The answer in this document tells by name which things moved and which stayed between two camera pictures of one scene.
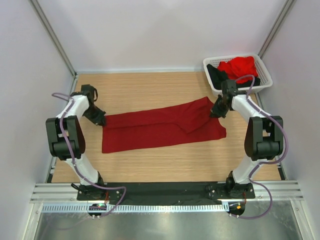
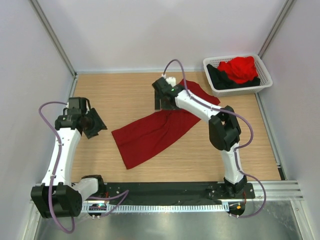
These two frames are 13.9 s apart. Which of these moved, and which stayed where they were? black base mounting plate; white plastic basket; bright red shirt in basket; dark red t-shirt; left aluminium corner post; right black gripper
Moved: right black gripper; dark red t-shirt
Stayed: white plastic basket; bright red shirt in basket; left aluminium corner post; black base mounting plate
